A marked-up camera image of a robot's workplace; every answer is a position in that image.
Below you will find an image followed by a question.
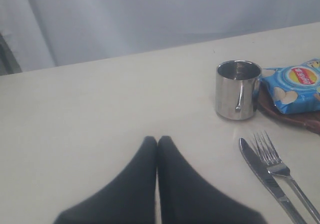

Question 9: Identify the blue chips bag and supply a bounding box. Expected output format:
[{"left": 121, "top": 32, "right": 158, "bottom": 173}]
[{"left": 261, "top": 58, "right": 320, "bottom": 114}]

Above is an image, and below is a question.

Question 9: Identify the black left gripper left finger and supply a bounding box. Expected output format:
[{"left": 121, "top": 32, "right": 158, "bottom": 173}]
[{"left": 55, "top": 136, "right": 157, "bottom": 224}]

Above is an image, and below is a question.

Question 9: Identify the white backdrop curtain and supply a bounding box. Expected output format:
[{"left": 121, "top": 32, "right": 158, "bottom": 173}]
[{"left": 0, "top": 0, "right": 320, "bottom": 71}]

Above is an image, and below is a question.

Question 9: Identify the brown wooden plate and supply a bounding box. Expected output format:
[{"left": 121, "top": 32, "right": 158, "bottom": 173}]
[{"left": 257, "top": 84, "right": 320, "bottom": 129}]

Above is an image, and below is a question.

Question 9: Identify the red-brown wooden spoon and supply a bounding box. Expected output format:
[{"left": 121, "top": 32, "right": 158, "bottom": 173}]
[{"left": 305, "top": 120, "right": 320, "bottom": 135}]

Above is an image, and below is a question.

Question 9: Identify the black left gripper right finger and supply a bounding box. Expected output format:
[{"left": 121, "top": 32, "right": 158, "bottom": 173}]
[{"left": 157, "top": 136, "right": 266, "bottom": 224}]

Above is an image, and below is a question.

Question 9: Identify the silver metal fork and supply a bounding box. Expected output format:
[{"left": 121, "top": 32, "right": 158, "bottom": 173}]
[{"left": 253, "top": 131, "right": 320, "bottom": 224}]

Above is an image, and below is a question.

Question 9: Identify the silver foil packet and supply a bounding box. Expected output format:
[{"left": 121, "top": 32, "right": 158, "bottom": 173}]
[{"left": 215, "top": 60, "right": 262, "bottom": 121}]

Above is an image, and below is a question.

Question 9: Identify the silver table knife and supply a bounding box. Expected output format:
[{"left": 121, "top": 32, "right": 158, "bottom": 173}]
[{"left": 239, "top": 138, "right": 306, "bottom": 224}]

